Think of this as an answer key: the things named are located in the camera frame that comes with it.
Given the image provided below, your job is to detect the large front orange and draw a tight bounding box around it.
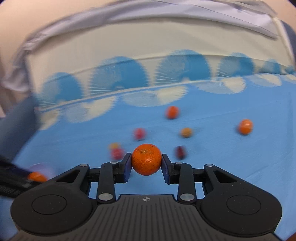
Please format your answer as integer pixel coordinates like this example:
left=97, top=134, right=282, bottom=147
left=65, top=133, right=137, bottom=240
left=28, top=172, right=48, bottom=183

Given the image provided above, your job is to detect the red fruit front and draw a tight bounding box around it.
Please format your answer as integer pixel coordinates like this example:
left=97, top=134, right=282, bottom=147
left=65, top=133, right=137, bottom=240
left=111, top=148, right=125, bottom=161

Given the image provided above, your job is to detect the red fruit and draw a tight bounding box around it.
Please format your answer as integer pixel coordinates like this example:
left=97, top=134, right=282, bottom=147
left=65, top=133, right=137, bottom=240
left=133, top=128, right=147, bottom=141
left=111, top=148, right=125, bottom=161

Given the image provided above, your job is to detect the yellow round fruit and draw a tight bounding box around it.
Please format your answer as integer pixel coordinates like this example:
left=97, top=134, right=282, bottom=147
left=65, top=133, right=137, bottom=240
left=108, top=143, right=120, bottom=150

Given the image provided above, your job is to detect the tan round fruit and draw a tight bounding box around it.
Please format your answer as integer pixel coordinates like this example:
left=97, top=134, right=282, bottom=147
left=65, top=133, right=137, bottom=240
left=180, top=127, right=193, bottom=138

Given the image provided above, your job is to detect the mandarin orange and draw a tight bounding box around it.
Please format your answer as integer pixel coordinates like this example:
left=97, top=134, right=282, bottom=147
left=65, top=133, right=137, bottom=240
left=132, top=144, right=162, bottom=176

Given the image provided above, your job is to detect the red fruit back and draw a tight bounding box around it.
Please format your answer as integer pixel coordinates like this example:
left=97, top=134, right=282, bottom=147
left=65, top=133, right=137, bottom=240
left=133, top=128, right=147, bottom=141

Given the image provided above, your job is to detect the lavender round plate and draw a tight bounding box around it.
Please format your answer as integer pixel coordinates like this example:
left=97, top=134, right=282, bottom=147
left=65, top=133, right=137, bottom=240
left=28, top=162, right=56, bottom=180

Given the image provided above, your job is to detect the blue fabric sofa armrest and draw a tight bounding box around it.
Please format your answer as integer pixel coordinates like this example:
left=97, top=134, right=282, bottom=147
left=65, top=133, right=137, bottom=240
left=1, top=96, right=39, bottom=163

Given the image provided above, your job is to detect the dark red jujube far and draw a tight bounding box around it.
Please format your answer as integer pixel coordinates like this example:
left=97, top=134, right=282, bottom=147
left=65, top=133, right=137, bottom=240
left=175, top=146, right=187, bottom=160

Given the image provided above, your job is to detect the blue patterned tablecloth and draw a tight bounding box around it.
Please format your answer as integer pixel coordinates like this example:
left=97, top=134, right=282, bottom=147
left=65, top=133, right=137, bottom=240
left=1, top=19, right=295, bottom=240

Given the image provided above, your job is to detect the small orange far back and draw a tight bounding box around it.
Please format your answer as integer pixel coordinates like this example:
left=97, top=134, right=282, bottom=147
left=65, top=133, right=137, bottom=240
left=166, top=106, right=179, bottom=120

